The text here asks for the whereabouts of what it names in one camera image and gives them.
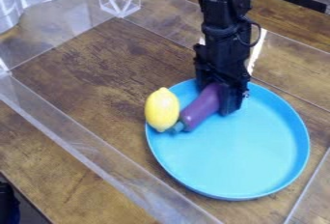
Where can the blue round tray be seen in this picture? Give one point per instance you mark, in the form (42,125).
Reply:
(237,157)

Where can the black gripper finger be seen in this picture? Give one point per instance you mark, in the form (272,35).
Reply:
(203,79)
(231,98)

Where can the purple toy eggplant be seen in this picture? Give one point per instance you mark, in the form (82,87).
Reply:
(199,109)

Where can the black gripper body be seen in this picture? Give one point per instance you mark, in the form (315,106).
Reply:
(223,53)

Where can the clear acrylic enclosure wall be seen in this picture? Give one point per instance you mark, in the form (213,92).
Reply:
(78,67)

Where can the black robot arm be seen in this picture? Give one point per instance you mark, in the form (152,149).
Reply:
(224,13)

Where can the yellow toy lemon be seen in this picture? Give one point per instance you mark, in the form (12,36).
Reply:
(161,109)

